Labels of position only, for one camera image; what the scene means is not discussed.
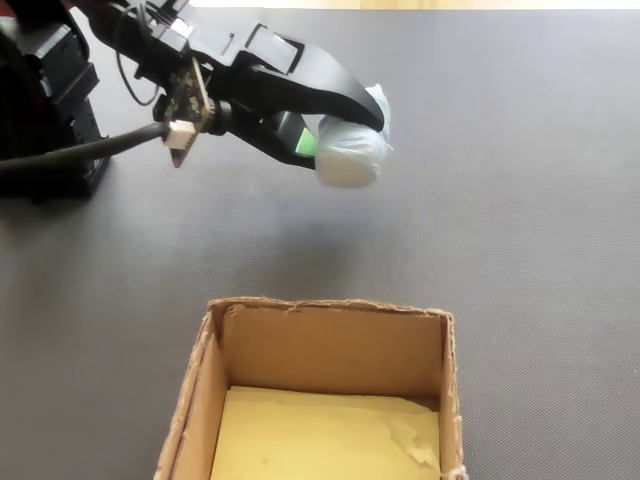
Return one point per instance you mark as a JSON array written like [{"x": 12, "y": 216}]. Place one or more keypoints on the light blue yarn-wrapped block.
[{"x": 350, "y": 155}]

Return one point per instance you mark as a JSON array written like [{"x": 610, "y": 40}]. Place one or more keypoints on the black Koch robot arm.
[{"x": 60, "y": 100}]

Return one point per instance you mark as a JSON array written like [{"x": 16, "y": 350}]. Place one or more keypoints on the open brown cardboard box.
[{"x": 320, "y": 350}]

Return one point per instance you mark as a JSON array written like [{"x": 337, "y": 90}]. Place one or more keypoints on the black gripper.
[{"x": 235, "y": 75}]

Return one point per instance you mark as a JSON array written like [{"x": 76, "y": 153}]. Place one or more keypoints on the bare camera circuit board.
[{"x": 187, "y": 95}]

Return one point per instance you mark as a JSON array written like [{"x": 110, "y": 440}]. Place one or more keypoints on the yellow foam sheet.
[{"x": 310, "y": 440}]

